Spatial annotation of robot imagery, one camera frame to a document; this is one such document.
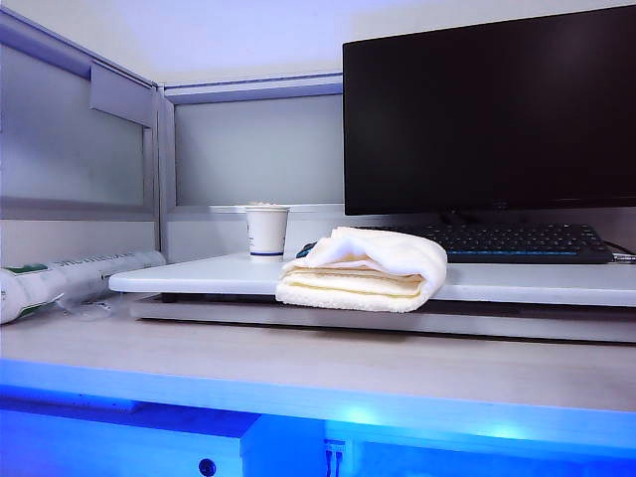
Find cream white towel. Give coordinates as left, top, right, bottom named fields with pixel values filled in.
left=274, top=226, right=449, bottom=315

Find white paper cup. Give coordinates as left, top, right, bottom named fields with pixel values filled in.
left=244, top=202, right=290, bottom=263

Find grey cubicle partition panel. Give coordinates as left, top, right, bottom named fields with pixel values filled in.
left=0, top=9, right=165, bottom=269
left=157, top=72, right=345, bottom=264

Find white desk riser platform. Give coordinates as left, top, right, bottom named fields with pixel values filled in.
left=107, top=250, right=636, bottom=344

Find black keyboard with blue stripe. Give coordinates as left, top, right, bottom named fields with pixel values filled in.
left=365, top=222, right=616, bottom=265

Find black computer monitor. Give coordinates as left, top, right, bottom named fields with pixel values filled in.
left=342, top=3, right=636, bottom=224

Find clear crumpled plastic wrapper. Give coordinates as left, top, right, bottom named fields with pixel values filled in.
left=62, top=292, right=116, bottom=323

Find white green plastic cup sleeve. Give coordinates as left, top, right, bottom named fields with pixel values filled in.
left=0, top=248, right=167, bottom=325

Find grey nameplate holder bracket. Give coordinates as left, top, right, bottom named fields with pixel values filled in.
left=88, top=60, right=155, bottom=128

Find black cable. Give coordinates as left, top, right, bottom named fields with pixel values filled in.
left=604, top=239, right=636, bottom=261

